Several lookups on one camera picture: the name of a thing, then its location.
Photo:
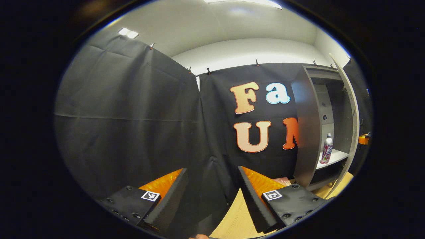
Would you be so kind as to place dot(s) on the grey cabinet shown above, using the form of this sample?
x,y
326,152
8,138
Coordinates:
x,y
303,132

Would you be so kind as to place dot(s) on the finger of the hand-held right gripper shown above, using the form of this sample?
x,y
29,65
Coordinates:
x,y
363,140

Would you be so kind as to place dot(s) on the white cabinet shelf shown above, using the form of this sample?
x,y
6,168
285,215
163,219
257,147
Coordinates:
x,y
337,156

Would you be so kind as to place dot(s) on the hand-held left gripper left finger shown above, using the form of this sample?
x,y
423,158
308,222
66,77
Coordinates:
x,y
171,202

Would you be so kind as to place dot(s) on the large ceiling light panel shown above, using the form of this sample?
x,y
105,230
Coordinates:
x,y
252,2

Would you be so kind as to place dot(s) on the pink label bottle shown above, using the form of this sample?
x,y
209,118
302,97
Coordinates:
x,y
327,151

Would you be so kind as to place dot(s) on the small ceiling light panel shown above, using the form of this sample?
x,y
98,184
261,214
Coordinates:
x,y
128,32

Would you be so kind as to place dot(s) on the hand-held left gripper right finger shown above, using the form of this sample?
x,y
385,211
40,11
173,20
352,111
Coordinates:
x,y
254,202

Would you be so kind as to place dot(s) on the beige cabinet door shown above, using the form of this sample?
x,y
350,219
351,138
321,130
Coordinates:
x,y
354,109

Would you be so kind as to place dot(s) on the black backdrop cloth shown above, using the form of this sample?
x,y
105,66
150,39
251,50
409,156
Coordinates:
x,y
132,116

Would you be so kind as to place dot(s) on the row of backdrop clips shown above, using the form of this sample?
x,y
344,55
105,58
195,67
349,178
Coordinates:
x,y
151,45

